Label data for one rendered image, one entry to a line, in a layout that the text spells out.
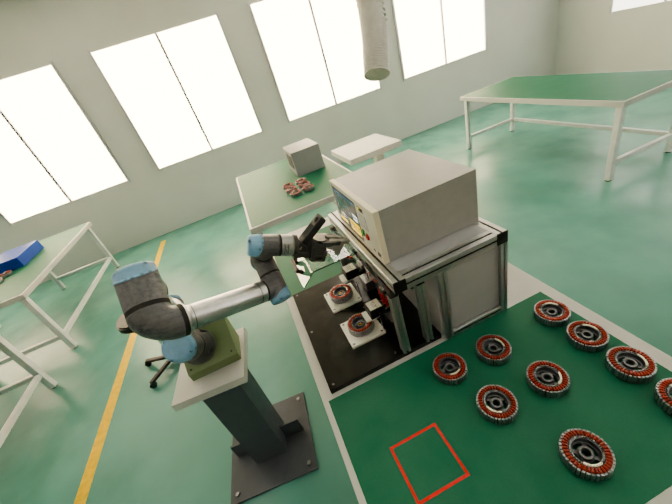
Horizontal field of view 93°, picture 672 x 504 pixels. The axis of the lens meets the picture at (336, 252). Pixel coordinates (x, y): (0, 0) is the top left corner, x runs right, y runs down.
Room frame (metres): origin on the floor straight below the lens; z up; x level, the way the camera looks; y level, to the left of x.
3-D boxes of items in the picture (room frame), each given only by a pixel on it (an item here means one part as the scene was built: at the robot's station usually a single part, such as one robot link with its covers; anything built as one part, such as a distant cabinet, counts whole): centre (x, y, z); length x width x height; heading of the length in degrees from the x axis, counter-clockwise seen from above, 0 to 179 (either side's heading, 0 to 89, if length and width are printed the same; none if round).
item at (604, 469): (0.33, -0.43, 0.77); 0.11 x 0.11 x 0.04
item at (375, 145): (2.09, -0.39, 0.98); 0.37 x 0.35 x 0.46; 10
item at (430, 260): (1.15, -0.30, 1.09); 0.68 x 0.44 x 0.05; 10
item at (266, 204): (3.47, 0.24, 0.37); 1.85 x 1.10 x 0.75; 10
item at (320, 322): (1.10, 0.01, 0.76); 0.64 x 0.47 x 0.02; 10
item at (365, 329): (0.98, 0.00, 0.80); 0.11 x 0.11 x 0.04
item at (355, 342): (0.98, 0.00, 0.78); 0.15 x 0.15 x 0.01; 10
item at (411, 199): (1.14, -0.30, 1.22); 0.44 x 0.39 x 0.20; 10
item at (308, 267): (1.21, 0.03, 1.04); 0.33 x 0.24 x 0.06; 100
